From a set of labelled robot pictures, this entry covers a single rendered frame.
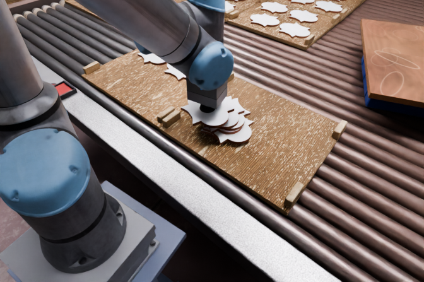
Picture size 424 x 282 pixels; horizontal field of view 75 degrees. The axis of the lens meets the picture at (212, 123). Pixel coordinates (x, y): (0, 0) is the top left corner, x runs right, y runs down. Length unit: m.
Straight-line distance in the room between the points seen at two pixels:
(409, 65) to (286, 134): 0.44
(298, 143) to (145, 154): 0.42
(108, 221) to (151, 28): 0.35
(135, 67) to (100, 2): 0.75
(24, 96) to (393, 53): 1.00
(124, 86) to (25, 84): 0.52
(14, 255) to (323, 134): 0.76
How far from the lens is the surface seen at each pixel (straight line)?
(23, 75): 0.50
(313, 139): 0.81
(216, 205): 0.66
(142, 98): 0.92
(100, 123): 0.90
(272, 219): 0.66
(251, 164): 0.71
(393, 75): 0.96
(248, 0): 1.65
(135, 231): 0.60
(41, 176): 0.44
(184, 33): 0.39
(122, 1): 0.34
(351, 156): 0.84
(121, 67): 1.09
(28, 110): 0.51
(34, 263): 0.65
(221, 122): 0.70
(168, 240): 0.68
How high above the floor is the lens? 1.49
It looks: 44 degrees down
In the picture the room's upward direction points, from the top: straight up
